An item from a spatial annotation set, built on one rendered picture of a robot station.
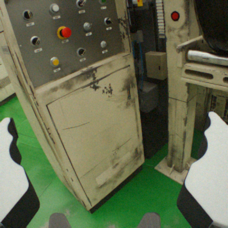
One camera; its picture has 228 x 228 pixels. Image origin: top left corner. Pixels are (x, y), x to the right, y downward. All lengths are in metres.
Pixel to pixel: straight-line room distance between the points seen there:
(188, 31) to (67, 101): 0.62
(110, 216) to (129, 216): 0.12
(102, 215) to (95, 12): 1.17
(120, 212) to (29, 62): 1.03
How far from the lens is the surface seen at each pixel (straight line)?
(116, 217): 1.26
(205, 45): 1.04
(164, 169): 1.44
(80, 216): 1.33
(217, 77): 0.77
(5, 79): 3.70
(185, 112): 1.05
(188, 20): 0.89
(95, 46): 0.86
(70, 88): 0.76
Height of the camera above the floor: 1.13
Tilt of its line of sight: 32 degrees down
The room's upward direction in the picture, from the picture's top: 11 degrees counter-clockwise
